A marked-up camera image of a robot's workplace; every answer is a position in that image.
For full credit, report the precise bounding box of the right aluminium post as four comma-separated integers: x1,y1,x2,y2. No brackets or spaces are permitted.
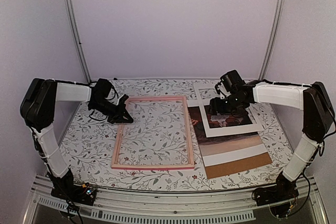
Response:
258,0,285,80

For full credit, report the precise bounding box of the front aluminium rail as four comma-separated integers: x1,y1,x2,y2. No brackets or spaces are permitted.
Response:
23,187,329,223

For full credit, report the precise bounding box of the pink wooden picture frame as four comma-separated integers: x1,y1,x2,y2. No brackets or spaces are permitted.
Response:
111,95,196,171

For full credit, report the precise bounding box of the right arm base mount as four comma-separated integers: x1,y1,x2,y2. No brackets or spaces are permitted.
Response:
251,186,299,219

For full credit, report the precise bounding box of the left aluminium post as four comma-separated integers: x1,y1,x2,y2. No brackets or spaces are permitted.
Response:
64,0,92,83

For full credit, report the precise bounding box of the floral table mat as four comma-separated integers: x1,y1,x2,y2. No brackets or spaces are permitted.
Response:
49,78,300,191

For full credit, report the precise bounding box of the white mat board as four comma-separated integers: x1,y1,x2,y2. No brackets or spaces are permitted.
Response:
187,83,264,137

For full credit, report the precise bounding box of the dark photo print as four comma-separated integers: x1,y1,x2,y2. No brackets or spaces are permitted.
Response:
188,105,267,166

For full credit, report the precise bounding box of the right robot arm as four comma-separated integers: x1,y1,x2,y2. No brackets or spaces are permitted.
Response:
209,70,335,205

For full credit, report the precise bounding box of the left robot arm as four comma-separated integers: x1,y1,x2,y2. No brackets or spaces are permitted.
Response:
20,78,133,200

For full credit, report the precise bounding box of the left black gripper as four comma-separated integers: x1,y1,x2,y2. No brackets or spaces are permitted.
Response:
90,99,133,124

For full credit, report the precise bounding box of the clear acrylic sheet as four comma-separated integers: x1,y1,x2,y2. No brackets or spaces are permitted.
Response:
118,99,191,166

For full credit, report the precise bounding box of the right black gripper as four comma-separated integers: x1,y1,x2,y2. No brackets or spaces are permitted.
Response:
207,93,245,116

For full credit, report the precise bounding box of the aluminium post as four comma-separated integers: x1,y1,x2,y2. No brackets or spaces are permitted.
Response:
64,0,92,83
258,0,285,80

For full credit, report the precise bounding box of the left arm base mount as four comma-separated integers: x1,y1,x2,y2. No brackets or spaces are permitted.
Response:
51,184,97,206

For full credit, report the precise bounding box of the brown backing board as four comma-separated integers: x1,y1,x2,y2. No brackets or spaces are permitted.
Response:
205,153,272,179

